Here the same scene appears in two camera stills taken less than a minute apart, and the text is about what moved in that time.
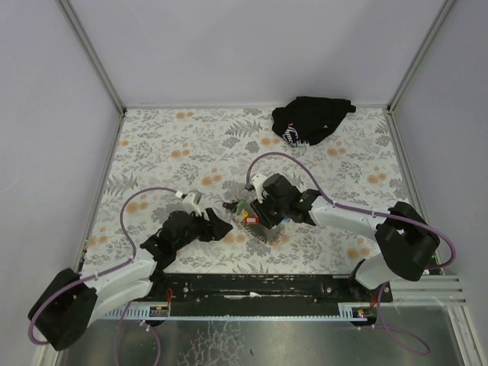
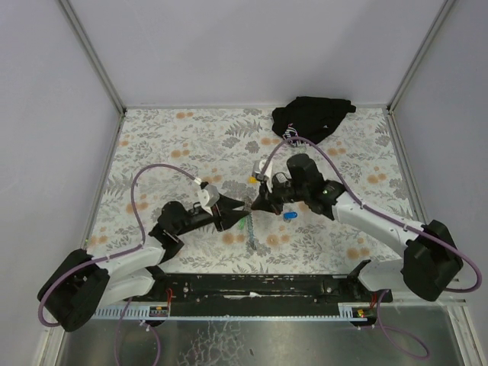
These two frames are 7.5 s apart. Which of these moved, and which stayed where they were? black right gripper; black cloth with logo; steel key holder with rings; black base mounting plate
Moved: black right gripper; steel key holder with rings
Stayed: black base mounting plate; black cloth with logo
